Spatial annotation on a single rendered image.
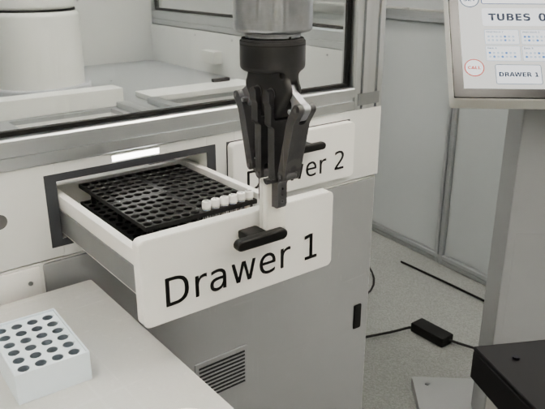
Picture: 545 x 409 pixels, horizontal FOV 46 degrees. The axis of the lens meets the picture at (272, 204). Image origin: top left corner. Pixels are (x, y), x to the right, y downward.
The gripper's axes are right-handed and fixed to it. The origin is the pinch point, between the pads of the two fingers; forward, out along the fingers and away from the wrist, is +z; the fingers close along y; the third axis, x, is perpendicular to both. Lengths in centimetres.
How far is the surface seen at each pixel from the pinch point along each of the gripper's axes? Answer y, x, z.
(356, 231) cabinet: 31, -46, 26
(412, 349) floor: 61, -106, 94
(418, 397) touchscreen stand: 40, -84, 91
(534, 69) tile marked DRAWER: 14, -79, -8
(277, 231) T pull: -2.4, 1.0, 2.6
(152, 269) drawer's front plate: 1.1, 16.2, 4.4
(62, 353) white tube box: 5.9, 25.8, 14.2
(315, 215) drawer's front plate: 1.2, -8.2, 3.8
